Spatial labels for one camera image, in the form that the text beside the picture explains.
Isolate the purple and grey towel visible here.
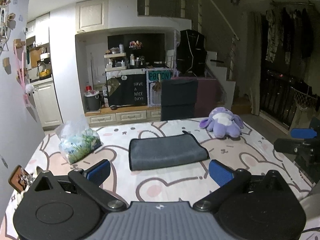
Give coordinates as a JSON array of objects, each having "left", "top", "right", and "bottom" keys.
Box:
[{"left": 129, "top": 132, "right": 209, "bottom": 171}]

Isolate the bunny pattern tablecloth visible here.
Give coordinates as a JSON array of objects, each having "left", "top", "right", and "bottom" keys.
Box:
[{"left": 0, "top": 116, "right": 320, "bottom": 240}]

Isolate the floral tissue pack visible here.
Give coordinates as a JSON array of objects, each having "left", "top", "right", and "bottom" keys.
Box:
[{"left": 55, "top": 115, "right": 103, "bottom": 164}]

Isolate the white ceramic cat figurine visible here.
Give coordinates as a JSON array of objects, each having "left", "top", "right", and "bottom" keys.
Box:
[{"left": 19, "top": 166, "right": 43, "bottom": 197}]

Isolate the purple plush toy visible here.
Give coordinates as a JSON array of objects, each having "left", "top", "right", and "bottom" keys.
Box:
[{"left": 199, "top": 107, "right": 244, "bottom": 139}]

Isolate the white drawer cabinet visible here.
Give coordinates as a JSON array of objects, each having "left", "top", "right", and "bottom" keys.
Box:
[{"left": 85, "top": 106, "right": 161, "bottom": 127}]

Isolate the small brown framed card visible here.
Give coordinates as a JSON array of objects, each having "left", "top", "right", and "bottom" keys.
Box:
[{"left": 8, "top": 165, "right": 32, "bottom": 193}]

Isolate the dark grey trash bin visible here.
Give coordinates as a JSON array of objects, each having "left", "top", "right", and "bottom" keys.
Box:
[{"left": 85, "top": 93, "right": 100, "bottom": 112}]

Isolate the maroon cushioned panel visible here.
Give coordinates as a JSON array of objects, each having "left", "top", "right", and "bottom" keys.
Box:
[{"left": 195, "top": 78, "right": 219, "bottom": 118}]

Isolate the dark chair back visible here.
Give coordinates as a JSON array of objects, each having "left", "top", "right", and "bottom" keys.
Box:
[{"left": 161, "top": 79, "right": 198, "bottom": 121}]

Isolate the black have a nice day cloth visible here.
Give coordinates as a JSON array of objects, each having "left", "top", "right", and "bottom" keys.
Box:
[{"left": 106, "top": 74, "right": 148, "bottom": 107}]

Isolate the white countertop shelf rack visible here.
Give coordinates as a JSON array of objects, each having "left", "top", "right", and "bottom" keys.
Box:
[{"left": 104, "top": 53, "right": 127, "bottom": 72}]

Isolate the teal poster sign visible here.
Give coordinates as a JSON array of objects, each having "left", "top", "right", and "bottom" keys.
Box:
[{"left": 147, "top": 70, "right": 172, "bottom": 82}]

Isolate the black hanging garment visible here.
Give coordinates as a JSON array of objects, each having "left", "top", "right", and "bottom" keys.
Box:
[{"left": 176, "top": 29, "right": 207, "bottom": 77}]

